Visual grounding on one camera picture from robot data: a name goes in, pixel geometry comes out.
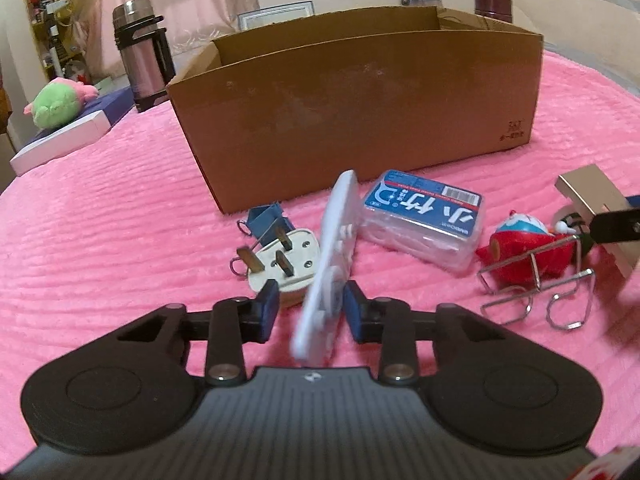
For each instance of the white and blue flat box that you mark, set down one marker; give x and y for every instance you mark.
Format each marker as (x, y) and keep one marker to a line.
(65, 142)

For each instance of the red cat figurine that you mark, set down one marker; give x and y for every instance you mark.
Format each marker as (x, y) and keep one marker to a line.
(520, 250)

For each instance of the clear plastic box blue label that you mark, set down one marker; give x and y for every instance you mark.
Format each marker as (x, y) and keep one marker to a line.
(420, 220)

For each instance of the blue binder clip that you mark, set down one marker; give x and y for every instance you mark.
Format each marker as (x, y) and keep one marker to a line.
(262, 220)

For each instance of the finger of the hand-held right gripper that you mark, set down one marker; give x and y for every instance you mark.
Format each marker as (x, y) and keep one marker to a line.
(617, 225)

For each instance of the white three-prong plug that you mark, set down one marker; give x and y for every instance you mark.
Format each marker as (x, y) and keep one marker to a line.
(306, 254)

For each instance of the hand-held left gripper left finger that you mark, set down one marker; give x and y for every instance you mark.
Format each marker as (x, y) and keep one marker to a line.
(267, 307)

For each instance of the cardboard box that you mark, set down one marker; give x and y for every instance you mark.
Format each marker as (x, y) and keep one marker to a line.
(350, 110)

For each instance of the pink curtain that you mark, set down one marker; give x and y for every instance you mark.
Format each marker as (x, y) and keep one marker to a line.
(200, 0)

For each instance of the steel thermos flask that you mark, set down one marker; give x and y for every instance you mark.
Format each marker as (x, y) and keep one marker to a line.
(145, 65)

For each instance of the bookshelf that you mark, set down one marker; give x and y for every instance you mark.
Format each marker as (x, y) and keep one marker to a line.
(45, 25)

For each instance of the dark red container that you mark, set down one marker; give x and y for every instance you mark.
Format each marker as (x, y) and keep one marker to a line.
(492, 7)

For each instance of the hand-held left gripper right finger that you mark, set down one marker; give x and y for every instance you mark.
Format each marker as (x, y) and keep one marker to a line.
(352, 310)

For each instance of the green and pink plush toy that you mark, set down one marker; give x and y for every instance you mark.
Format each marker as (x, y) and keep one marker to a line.
(55, 102)

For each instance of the white TP-Link plate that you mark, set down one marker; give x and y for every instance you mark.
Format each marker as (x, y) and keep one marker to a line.
(585, 185)

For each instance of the picture frame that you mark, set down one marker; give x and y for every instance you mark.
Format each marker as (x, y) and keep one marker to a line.
(250, 19)

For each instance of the white plastic device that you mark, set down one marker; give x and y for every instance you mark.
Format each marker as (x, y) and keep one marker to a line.
(330, 240)

